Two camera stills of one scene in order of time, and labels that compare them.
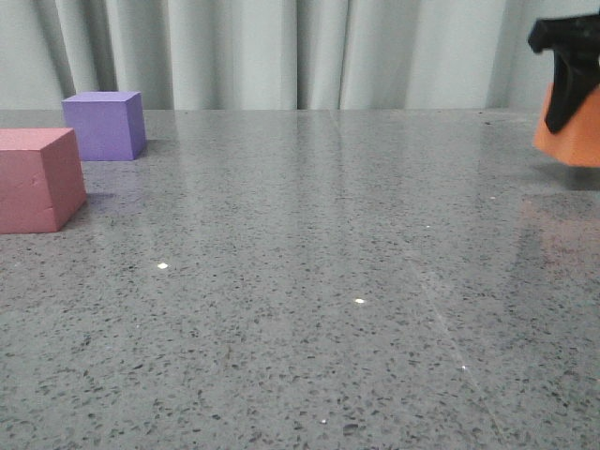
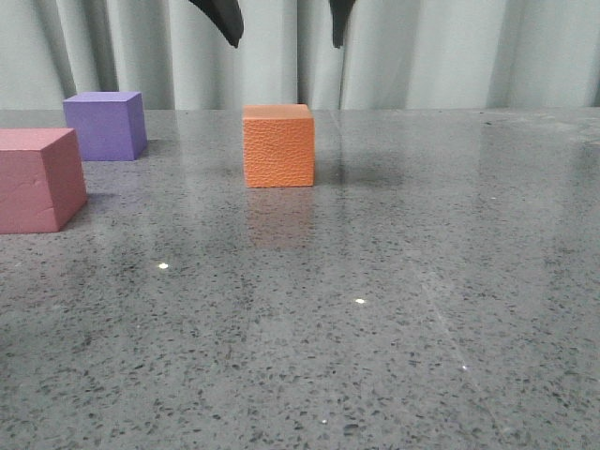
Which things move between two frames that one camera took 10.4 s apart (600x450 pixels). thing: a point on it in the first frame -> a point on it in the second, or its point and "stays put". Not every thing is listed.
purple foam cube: [109, 125] stays put
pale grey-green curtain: [278, 54] stays put
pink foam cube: [41, 183] stays put
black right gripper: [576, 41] -> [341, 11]
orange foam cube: [577, 141] -> [278, 145]
